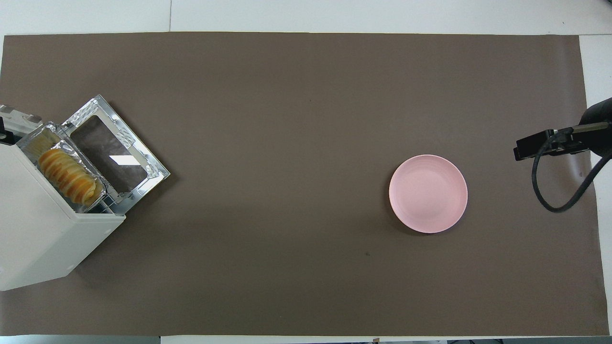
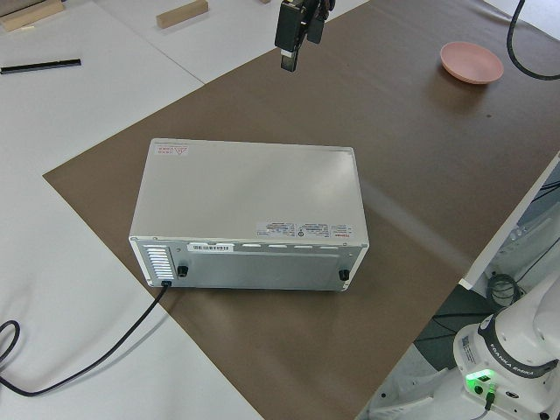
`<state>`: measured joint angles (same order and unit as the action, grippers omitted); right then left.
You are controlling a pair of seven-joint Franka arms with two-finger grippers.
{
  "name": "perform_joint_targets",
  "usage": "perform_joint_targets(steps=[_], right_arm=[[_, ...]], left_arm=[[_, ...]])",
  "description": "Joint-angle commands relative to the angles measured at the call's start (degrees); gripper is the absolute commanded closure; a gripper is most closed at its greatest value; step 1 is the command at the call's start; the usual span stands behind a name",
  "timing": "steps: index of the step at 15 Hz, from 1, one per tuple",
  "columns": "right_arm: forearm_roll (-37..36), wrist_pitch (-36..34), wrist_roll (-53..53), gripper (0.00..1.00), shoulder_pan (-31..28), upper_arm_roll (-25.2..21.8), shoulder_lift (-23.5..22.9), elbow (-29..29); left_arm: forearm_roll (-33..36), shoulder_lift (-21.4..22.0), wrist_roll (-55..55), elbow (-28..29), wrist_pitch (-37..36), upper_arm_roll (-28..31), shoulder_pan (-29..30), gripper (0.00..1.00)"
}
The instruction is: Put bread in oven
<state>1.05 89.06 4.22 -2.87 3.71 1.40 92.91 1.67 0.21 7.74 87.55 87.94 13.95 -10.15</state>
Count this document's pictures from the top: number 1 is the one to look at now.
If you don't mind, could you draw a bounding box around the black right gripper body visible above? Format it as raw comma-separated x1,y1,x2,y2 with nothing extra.
550,97,612,158

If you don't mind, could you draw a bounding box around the aluminium foil baking tray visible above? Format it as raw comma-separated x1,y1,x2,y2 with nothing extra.
17,122,109,213

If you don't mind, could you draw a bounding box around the yellow sliced bread loaf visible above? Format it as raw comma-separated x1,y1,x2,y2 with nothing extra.
37,148,103,207

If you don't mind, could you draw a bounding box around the cream toaster oven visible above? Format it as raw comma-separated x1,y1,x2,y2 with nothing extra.
0,105,126,291

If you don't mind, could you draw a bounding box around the glass oven door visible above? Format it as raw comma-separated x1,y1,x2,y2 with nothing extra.
52,95,171,214

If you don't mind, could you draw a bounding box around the pink round plate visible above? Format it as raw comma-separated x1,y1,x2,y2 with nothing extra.
389,154,468,234

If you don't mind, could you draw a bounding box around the brown paper table mat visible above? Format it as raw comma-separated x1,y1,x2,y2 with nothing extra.
0,32,596,336

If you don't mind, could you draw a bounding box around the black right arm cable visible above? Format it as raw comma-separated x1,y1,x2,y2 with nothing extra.
532,125,612,213

